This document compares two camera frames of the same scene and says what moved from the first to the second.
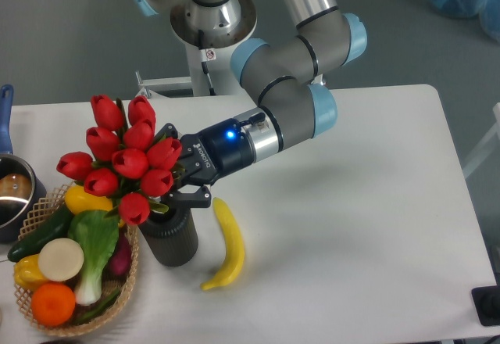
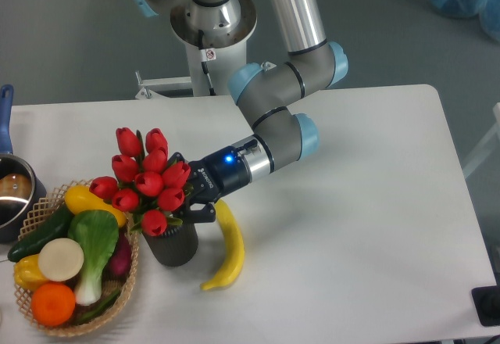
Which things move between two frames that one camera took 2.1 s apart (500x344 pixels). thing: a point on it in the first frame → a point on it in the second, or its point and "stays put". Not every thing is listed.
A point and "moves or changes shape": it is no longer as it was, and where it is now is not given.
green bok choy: x=96 y=232 stays put
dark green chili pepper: x=99 y=309 stays put
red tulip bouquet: x=124 y=161 moves or changes shape
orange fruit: x=53 y=303 stays put
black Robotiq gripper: x=219 y=150 → x=223 y=172
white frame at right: x=496 y=110 stays put
